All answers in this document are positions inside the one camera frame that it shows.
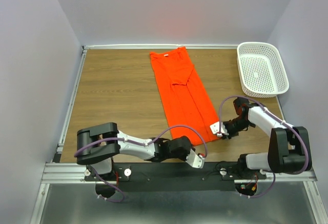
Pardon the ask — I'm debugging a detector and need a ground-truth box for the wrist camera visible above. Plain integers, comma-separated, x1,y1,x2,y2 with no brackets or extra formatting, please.
186,149,205,169
210,121,229,137

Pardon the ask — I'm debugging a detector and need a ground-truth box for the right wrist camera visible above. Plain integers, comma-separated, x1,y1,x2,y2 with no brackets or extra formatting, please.
210,121,229,137

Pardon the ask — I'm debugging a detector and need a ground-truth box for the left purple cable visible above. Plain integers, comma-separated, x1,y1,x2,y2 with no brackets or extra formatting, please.
73,124,208,203

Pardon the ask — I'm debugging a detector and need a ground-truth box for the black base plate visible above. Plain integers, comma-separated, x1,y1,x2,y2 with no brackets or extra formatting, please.
101,161,267,192

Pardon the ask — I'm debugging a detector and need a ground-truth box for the white perforated basket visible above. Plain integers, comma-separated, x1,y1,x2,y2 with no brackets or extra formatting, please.
237,42,289,98

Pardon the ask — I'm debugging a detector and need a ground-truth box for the aluminium left rail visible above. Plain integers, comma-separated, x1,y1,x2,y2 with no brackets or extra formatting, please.
51,47,87,163

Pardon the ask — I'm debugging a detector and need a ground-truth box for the aluminium front rail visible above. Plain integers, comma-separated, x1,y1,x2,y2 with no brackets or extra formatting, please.
41,162,317,184

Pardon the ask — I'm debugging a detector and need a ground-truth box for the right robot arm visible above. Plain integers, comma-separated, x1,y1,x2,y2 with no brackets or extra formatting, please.
218,96,312,179

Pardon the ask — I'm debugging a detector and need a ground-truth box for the orange t-shirt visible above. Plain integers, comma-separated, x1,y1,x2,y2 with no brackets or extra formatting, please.
150,47,219,146

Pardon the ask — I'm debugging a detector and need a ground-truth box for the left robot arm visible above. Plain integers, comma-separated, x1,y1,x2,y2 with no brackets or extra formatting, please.
74,123,197,180

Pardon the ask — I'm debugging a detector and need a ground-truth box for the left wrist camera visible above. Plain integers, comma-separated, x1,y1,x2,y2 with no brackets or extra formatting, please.
186,149,205,169

